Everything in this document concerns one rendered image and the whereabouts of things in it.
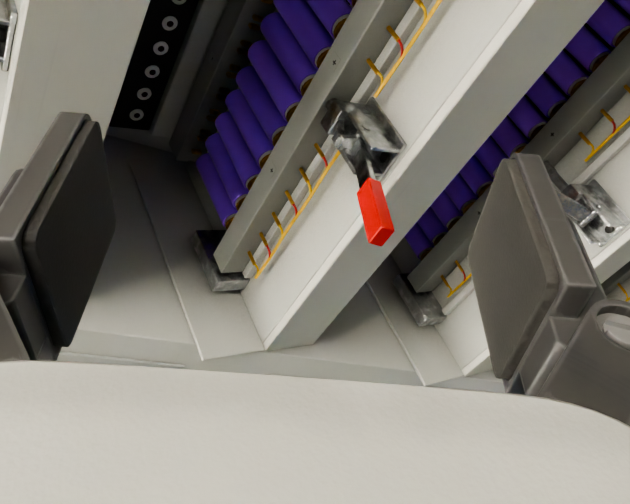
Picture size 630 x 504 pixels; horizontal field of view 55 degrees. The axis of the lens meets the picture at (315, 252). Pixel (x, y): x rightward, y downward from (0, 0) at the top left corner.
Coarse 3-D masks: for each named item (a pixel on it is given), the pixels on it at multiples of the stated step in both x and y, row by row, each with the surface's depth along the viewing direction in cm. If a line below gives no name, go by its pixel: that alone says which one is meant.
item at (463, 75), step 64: (448, 0) 30; (512, 0) 27; (576, 0) 27; (192, 64) 45; (448, 64) 30; (512, 64) 29; (448, 128) 31; (192, 192) 51; (320, 192) 38; (384, 192) 34; (192, 256) 46; (320, 256) 38; (384, 256) 40; (192, 320) 42; (256, 320) 45; (320, 320) 44
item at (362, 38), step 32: (384, 0) 30; (416, 0) 30; (352, 32) 32; (384, 32) 32; (416, 32) 30; (352, 64) 33; (320, 96) 34; (352, 96) 35; (288, 128) 37; (320, 128) 36; (288, 160) 37; (256, 192) 40; (288, 192) 39; (256, 224) 41; (224, 256) 43
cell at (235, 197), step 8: (216, 136) 45; (208, 144) 45; (216, 144) 45; (208, 152) 46; (216, 152) 45; (224, 152) 45; (216, 160) 45; (224, 160) 44; (216, 168) 45; (224, 168) 44; (232, 168) 44; (224, 176) 44; (232, 176) 43; (224, 184) 44; (232, 184) 43; (240, 184) 43; (232, 192) 43; (240, 192) 43; (232, 200) 43
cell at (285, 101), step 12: (252, 48) 40; (264, 48) 40; (252, 60) 40; (264, 60) 40; (276, 60) 40; (264, 72) 39; (276, 72) 39; (264, 84) 40; (276, 84) 38; (288, 84) 38; (276, 96) 38; (288, 96) 38; (300, 96) 38; (288, 108) 38
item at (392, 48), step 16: (416, 16) 31; (400, 32) 32; (384, 48) 33; (400, 48) 32; (384, 64) 33; (368, 80) 34; (368, 96) 34; (320, 160) 37; (304, 192) 39; (288, 208) 40; (272, 240) 42; (256, 256) 43
